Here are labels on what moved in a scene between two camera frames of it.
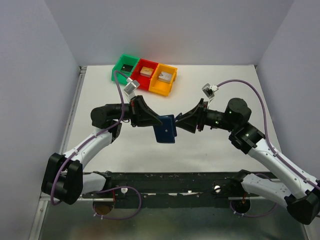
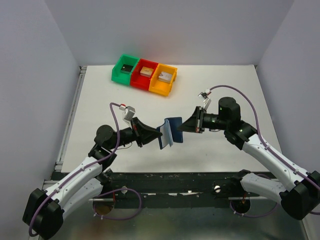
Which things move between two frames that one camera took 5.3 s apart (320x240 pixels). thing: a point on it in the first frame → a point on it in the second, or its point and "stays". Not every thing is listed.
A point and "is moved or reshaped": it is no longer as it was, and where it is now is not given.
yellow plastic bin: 160,87 stays
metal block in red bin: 146,72 stays
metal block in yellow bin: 165,77 stays
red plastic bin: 143,81 stays
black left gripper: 134,111 → 136,132
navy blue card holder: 166,132 is moved or reshaped
